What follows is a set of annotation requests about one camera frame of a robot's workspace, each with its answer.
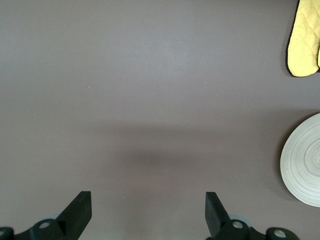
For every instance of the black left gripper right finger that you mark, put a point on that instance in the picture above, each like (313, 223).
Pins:
(217, 222)

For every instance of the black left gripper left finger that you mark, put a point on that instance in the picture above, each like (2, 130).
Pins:
(72, 220)

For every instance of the round wooden plate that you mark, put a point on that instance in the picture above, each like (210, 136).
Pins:
(305, 162)

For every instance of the brown table cover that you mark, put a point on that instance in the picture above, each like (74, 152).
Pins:
(150, 75)

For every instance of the yellow quilted oven mitt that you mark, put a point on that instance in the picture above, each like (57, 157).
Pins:
(303, 45)
(319, 57)

